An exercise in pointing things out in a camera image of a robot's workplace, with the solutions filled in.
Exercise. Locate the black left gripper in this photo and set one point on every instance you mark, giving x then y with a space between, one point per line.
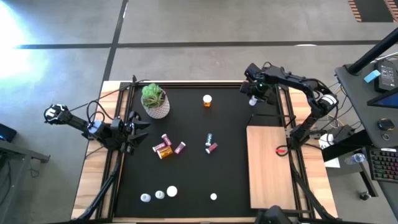
127 133

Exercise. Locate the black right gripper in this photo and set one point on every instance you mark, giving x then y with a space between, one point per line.
262 85

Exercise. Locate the white pill bottle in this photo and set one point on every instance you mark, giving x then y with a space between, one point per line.
253 101

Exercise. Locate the large amber pill bottle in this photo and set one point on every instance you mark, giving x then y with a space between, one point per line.
164 152
172 191

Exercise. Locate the small orange pill bottle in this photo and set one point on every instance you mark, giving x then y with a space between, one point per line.
207 99

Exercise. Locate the white cap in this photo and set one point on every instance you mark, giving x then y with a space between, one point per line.
145 198
160 194

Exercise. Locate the teal pill bottle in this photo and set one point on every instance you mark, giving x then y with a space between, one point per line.
208 139

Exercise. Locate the red pill bottle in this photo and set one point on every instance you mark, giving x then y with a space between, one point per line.
211 148

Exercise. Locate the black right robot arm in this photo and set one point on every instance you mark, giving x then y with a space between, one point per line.
298 82

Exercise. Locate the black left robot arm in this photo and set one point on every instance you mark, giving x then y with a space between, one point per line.
77 124

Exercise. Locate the succulent in patterned pot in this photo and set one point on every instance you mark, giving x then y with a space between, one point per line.
155 107

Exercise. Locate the black table mat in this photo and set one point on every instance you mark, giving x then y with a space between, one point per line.
192 174

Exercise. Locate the white power box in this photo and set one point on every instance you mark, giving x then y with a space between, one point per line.
326 140

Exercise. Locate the black power strip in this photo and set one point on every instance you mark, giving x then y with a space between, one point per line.
343 133

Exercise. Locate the dark grey desk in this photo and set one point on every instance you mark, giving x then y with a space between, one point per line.
357 102

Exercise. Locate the white paper sheet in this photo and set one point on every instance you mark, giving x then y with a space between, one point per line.
332 163

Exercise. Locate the light blue pad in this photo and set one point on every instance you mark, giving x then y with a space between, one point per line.
372 76

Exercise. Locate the clear water bottle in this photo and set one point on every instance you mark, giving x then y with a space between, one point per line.
354 159

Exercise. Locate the black round pole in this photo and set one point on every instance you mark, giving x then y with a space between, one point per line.
373 53

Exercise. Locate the grey side table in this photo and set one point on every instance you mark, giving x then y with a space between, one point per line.
18 151

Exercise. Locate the person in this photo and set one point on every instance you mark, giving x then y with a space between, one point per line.
273 216

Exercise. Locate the black power adapter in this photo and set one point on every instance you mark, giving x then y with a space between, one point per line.
387 76

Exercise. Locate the dark screen with blue display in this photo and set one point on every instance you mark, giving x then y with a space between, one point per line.
388 100

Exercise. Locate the black computer mouse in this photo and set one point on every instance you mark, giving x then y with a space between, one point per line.
385 124

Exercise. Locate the black case with blue light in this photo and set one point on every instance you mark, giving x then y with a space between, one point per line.
7 132

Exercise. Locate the black mat with orange stripes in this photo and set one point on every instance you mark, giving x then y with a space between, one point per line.
373 11

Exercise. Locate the backlit black keyboard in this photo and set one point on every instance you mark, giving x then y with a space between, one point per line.
385 165

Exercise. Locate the black caster wheel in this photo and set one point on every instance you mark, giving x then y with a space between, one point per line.
365 195

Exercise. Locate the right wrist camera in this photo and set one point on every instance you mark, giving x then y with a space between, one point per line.
252 72

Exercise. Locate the black aluminium rig frame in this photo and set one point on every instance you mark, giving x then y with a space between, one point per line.
186 84

